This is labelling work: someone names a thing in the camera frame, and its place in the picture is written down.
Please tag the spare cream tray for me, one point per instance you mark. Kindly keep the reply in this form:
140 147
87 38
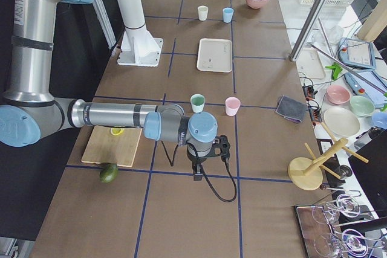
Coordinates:
310 65

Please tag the blue teach pendant upper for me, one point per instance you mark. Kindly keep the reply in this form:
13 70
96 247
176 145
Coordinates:
357 53

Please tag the green clamp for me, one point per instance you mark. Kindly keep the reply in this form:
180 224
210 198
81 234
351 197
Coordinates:
336 69

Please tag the wine glass upper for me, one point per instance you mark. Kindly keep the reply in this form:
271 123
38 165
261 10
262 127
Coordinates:
329 212

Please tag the light blue cup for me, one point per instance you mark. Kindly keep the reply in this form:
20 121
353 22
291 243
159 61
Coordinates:
228 14

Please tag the wine glass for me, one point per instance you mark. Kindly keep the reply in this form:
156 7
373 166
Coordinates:
329 212
349 242

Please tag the white pedestal column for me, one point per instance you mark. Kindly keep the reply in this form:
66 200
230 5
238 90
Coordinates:
138 47

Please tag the wooden cutting board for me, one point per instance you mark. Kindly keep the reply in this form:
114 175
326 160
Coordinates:
104 147

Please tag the grey folded cloth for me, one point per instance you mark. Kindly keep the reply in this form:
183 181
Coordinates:
291 109

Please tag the blue teach pendant lower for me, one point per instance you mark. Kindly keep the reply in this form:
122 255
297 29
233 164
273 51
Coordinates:
374 89

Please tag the green avocado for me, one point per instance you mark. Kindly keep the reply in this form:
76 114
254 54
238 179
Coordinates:
108 173

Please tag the small pink bowl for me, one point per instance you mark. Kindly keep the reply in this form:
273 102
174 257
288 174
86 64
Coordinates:
338 95

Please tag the small green bowl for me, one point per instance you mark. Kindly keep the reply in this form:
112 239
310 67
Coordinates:
361 106

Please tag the green cup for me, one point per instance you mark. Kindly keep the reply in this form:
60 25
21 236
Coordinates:
197 102

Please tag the wine glass lower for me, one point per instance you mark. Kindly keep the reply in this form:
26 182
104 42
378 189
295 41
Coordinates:
349 242

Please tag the cream yellow cup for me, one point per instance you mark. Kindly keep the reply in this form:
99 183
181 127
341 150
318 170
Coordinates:
202 12

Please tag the cream rabbit tray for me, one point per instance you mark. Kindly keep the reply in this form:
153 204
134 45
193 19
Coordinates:
215 55

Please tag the small blue bowl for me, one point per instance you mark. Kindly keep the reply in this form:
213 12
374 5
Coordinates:
379 119

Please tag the blue teach pendant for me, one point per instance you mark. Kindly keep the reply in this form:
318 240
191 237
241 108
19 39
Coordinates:
357 53
374 89

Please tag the pink cup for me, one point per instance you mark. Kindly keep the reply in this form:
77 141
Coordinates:
232 105

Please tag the aluminium frame post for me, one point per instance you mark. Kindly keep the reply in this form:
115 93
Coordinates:
306 29

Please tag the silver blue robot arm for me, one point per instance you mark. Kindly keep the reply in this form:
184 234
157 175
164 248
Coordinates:
31 113

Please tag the cream plate bowl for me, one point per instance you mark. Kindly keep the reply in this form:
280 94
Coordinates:
341 121

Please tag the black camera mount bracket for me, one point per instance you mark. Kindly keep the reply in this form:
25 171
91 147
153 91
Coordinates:
221 148

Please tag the wooden cup tree stand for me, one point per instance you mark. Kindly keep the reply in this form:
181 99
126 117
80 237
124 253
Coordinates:
307 173

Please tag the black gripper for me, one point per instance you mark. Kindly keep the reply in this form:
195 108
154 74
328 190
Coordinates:
195 160

